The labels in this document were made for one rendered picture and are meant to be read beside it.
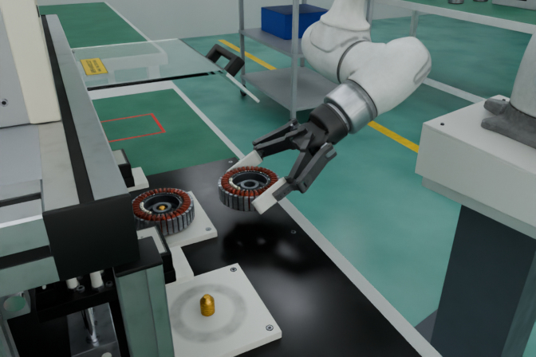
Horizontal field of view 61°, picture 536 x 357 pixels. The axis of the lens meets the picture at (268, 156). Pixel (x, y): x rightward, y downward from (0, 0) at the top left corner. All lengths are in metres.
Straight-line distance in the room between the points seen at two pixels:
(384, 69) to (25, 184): 0.66
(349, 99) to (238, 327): 0.43
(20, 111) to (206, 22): 5.82
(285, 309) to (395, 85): 0.43
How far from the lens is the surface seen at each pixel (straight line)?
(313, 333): 0.64
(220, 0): 6.20
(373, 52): 0.87
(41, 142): 0.35
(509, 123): 1.08
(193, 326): 0.64
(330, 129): 0.80
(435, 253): 2.12
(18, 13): 0.37
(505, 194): 0.99
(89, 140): 0.34
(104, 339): 0.59
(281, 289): 0.70
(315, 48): 0.96
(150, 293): 0.33
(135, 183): 0.76
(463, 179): 1.03
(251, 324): 0.63
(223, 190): 0.78
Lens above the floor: 1.25
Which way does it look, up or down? 27 degrees down
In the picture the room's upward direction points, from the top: straight up
